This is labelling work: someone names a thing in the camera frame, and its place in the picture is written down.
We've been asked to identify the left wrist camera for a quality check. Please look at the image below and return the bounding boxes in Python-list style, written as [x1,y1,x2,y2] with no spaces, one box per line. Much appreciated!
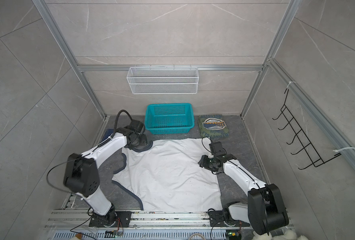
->
[129,120,145,135]

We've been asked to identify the green tank top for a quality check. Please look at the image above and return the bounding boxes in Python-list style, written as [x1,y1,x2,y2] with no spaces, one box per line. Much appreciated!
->
[198,114,229,139]

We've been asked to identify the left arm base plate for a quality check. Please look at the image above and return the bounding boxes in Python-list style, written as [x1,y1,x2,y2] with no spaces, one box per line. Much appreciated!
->
[88,211,132,228]

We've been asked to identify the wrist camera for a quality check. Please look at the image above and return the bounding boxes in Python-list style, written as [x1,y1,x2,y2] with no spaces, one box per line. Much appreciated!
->
[209,142,227,158]
[129,120,145,135]

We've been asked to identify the white plush toy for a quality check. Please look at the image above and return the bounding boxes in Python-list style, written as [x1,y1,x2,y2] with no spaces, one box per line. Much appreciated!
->
[252,230,308,240]

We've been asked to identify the teal plastic basket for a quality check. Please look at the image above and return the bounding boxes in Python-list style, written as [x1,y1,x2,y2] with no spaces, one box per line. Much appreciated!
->
[144,103,195,135]

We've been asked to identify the blue book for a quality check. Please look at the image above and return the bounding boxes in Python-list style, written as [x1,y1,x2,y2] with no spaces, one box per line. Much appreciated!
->
[101,134,112,144]

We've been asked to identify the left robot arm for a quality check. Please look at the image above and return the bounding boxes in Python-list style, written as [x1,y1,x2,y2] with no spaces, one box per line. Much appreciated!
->
[63,128,152,225]

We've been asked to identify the white wire mesh shelf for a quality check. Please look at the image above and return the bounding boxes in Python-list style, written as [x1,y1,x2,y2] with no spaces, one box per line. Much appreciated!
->
[126,67,199,95]

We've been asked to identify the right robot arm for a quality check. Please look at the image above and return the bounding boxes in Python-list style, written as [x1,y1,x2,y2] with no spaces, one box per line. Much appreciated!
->
[199,154,289,235]

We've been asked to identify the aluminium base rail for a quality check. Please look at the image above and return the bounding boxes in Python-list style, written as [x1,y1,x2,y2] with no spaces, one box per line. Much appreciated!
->
[44,209,295,231]

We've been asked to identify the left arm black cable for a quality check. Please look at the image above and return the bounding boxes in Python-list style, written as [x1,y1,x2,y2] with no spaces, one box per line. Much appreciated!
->
[112,109,133,136]

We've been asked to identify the black wire hook rack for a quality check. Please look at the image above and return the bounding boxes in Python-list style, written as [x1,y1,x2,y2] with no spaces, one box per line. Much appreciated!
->
[272,89,342,170]

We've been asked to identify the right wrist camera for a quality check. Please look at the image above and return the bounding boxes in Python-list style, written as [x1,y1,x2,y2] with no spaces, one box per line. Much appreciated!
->
[209,142,227,158]

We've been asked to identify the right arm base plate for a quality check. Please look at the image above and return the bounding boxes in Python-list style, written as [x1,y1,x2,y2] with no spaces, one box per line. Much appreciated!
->
[207,209,251,228]

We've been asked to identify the white patterned tank top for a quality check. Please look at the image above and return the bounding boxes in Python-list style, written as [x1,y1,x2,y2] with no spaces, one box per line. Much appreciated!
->
[112,138,222,213]

